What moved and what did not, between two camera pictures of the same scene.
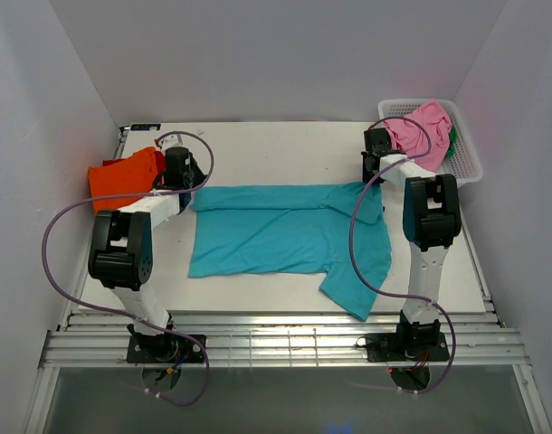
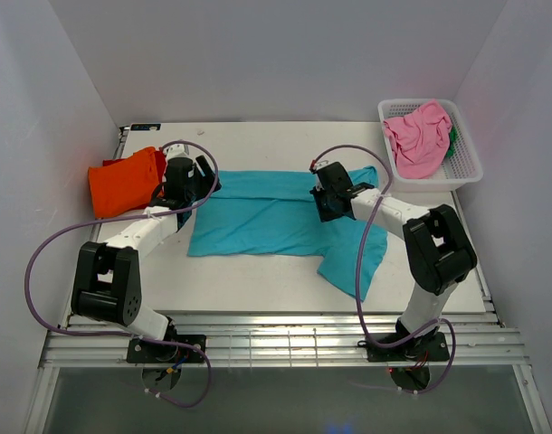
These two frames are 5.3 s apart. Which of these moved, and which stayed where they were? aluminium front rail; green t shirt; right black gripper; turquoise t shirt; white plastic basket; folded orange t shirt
Moved: right black gripper; turquoise t shirt
Stayed: white plastic basket; green t shirt; aluminium front rail; folded orange t shirt
